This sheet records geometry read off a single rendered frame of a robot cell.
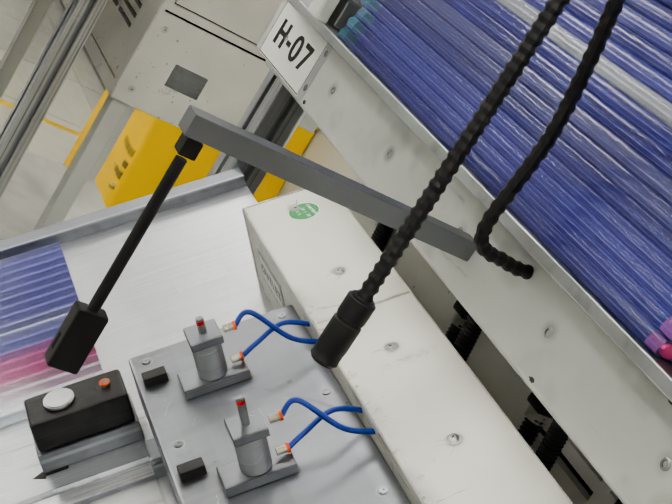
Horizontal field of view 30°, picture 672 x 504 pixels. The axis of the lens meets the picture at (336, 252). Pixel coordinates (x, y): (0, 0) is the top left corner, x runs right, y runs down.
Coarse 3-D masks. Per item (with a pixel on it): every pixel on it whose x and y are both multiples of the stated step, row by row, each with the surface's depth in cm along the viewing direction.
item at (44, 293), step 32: (32, 256) 119; (0, 288) 116; (32, 288) 115; (64, 288) 114; (0, 320) 111; (32, 320) 111; (0, 352) 107; (32, 352) 107; (96, 352) 105; (0, 384) 104; (32, 384) 103; (64, 384) 102; (0, 416) 100
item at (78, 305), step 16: (80, 304) 79; (64, 320) 79; (80, 320) 78; (96, 320) 79; (64, 336) 79; (80, 336) 79; (96, 336) 79; (48, 352) 80; (64, 352) 79; (80, 352) 79; (64, 368) 80
